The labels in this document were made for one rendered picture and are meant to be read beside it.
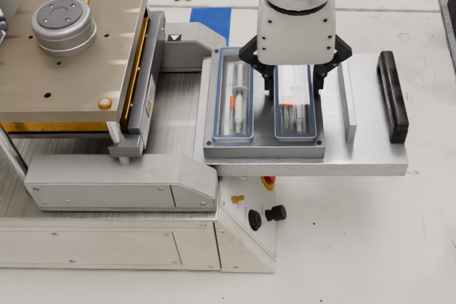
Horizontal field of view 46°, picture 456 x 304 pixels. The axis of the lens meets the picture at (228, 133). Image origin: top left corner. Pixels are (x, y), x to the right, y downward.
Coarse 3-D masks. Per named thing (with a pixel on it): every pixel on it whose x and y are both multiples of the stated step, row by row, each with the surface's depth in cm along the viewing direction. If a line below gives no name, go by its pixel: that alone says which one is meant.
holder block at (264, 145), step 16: (256, 80) 80; (208, 96) 78; (256, 96) 77; (320, 96) 77; (208, 112) 76; (256, 112) 76; (272, 112) 75; (320, 112) 75; (208, 128) 74; (256, 128) 74; (272, 128) 73; (320, 128) 73; (208, 144) 72; (224, 144) 72; (240, 144) 72; (256, 144) 72; (272, 144) 72; (288, 144) 72; (304, 144) 71; (320, 144) 71
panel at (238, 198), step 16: (224, 176) 78; (256, 176) 89; (224, 192) 76; (240, 192) 81; (256, 192) 87; (272, 192) 94; (224, 208) 75; (240, 208) 80; (256, 208) 85; (240, 224) 78; (272, 224) 89; (256, 240) 82; (272, 240) 87; (272, 256) 86
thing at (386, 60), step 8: (384, 56) 79; (392, 56) 79; (384, 64) 78; (392, 64) 78; (384, 72) 77; (392, 72) 77; (384, 80) 77; (392, 80) 76; (384, 88) 77; (392, 88) 75; (400, 88) 75; (392, 96) 74; (400, 96) 74; (392, 104) 73; (400, 104) 73; (392, 112) 72; (400, 112) 72; (392, 120) 72; (400, 120) 71; (392, 128) 72; (400, 128) 71; (392, 136) 73; (400, 136) 72
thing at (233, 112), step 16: (224, 48) 83; (240, 48) 83; (224, 64) 81; (240, 64) 81; (224, 80) 79; (240, 80) 78; (224, 96) 77; (240, 96) 76; (224, 112) 75; (240, 112) 74; (224, 128) 73; (240, 128) 73
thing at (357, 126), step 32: (352, 64) 84; (352, 96) 74; (384, 96) 79; (352, 128) 72; (384, 128) 75; (224, 160) 74; (256, 160) 73; (288, 160) 73; (320, 160) 73; (352, 160) 72; (384, 160) 72
